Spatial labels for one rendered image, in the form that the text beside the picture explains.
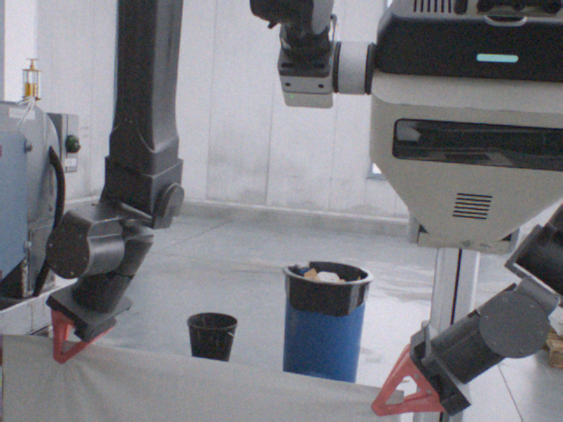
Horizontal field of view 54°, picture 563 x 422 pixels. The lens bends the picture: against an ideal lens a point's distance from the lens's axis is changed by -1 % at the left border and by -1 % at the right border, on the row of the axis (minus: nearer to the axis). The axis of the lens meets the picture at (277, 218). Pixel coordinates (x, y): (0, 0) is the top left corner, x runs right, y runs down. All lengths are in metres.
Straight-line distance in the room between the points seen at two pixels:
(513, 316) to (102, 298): 0.44
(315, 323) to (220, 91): 6.63
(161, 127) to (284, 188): 8.20
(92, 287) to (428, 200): 0.62
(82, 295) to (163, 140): 0.21
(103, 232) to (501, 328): 0.40
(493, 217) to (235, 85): 8.08
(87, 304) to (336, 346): 2.27
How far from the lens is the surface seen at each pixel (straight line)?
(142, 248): 0.66
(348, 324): 2.86
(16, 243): 0.42
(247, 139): 8.90
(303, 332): 2.86
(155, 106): 0.59
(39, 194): 0.86
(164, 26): 0.57
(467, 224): 1.09
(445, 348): 0.61
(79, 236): 0.59
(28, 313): 0.87
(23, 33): 7.57
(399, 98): 0.92
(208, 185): 9.12
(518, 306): 0.53
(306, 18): 0.82
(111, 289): 0.68
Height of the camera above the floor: 1.31
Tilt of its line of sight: 8 degrees down
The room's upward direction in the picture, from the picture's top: 4 degrees clockwise
